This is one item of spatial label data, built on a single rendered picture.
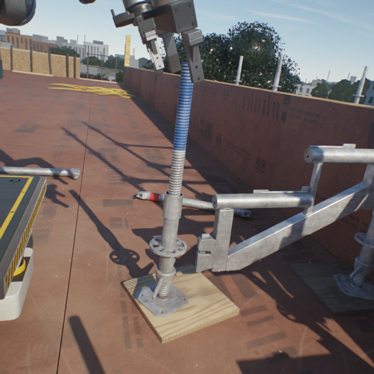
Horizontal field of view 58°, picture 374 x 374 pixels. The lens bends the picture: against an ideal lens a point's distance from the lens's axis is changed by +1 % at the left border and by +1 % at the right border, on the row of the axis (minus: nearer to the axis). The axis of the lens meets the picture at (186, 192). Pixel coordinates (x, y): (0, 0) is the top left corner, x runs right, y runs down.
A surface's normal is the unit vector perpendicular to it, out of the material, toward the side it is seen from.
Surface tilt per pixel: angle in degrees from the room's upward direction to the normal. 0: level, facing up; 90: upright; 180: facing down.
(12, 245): 0
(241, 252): 90
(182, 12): 97
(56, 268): 0
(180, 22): 97
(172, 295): 0
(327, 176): 90
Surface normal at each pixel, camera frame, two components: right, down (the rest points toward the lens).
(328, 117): -0.96, -0.03
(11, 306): 0.43, 0.36
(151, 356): 0.12, -0.94
